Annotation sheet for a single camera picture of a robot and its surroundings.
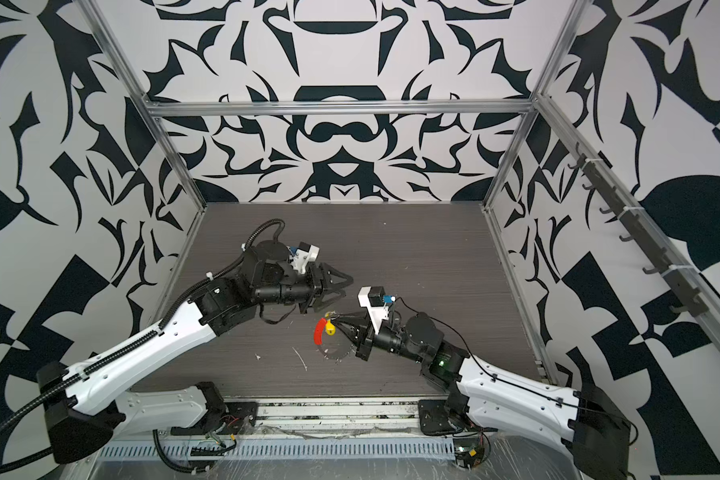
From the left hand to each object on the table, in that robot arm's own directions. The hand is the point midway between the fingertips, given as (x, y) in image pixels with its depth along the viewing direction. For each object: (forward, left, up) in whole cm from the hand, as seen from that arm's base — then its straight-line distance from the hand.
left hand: (355, 280), depth 62 cm
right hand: (-6, +4, -7) cm, 10 cm away
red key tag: (-6, +8, -11) cm, 15 cm away
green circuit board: (-27, -26, -33) cm, 50 cm away
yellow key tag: (-6, +6, -10) cm, 13 cm away
